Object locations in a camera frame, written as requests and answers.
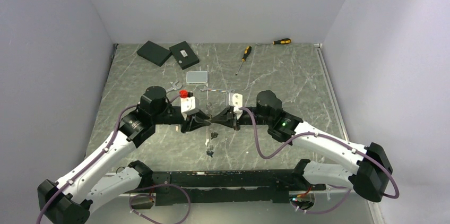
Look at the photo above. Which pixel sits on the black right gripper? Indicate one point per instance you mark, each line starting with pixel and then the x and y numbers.
pixel 226 118

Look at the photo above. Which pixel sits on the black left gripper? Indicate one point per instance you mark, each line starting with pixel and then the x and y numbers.
pixel 194 120

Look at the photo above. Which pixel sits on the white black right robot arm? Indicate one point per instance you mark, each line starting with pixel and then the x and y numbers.
pixel 364 169

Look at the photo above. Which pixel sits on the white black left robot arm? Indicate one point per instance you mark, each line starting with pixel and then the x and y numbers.
pixel 86 188

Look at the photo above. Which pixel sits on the silver right wrench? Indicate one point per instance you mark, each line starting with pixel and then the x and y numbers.
pixel 205 88

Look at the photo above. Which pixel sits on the silver wrench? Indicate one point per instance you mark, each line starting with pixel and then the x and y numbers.
pixel 174 87
pixel 205 88

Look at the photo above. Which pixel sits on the silver left wrench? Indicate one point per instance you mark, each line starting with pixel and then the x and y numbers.
pixel 174 87

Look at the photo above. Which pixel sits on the black box with label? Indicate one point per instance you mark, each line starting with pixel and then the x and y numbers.
pixel 184 55

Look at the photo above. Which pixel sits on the black yellow screwdriver near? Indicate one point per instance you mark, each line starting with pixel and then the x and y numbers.
pixel 247 52

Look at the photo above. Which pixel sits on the black yellow screwdriver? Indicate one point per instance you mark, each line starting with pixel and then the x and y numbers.
pixel 283 41
pixel 247 52

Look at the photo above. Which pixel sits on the black flat box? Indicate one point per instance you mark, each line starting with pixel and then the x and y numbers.
pixel 154 53

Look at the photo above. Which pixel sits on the black yellow screwdriver far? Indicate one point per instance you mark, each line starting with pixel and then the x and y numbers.
pixel 283 41

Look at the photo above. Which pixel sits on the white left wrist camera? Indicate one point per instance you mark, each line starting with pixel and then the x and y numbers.
pixel 188 105

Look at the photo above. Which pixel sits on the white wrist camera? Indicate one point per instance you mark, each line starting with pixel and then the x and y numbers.
pixel 188 105
pixel 235 101

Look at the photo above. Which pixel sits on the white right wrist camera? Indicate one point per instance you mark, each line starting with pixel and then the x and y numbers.
pixel 235 101

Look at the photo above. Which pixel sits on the white network switch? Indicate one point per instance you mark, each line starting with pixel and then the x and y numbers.
pixel 196 77

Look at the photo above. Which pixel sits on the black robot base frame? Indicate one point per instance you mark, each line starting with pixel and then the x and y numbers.
pixel 220 186

